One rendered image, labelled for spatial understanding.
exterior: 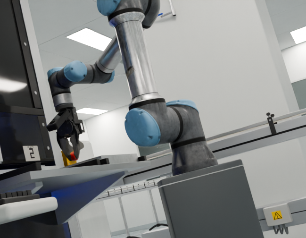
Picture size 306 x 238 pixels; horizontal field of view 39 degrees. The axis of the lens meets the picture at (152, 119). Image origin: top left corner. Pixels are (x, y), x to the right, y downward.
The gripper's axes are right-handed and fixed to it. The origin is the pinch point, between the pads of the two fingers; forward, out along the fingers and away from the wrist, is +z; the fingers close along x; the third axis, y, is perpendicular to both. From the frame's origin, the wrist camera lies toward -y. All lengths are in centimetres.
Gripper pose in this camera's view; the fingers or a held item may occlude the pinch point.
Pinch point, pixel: (72, 156)
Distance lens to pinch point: 168.9
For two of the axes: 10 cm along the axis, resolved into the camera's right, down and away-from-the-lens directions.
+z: 2.5, 9.5, -1.6
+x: -8.7, 2.9, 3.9
